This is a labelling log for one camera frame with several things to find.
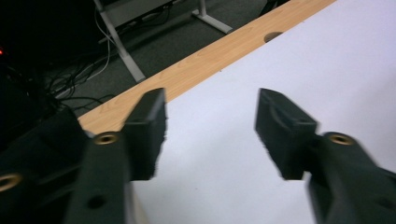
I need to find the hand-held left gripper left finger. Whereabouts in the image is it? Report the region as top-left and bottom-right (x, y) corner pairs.
(122, 87), (167, 181)

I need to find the bundle of floor cables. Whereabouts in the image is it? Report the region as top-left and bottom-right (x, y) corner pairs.
(46, 8), (116, 110)

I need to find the grey metal stand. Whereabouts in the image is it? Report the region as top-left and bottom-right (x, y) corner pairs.
(92, 0), (233, 83)

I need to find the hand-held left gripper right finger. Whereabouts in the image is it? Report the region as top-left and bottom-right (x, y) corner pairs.
(255, 88), (318, 181)

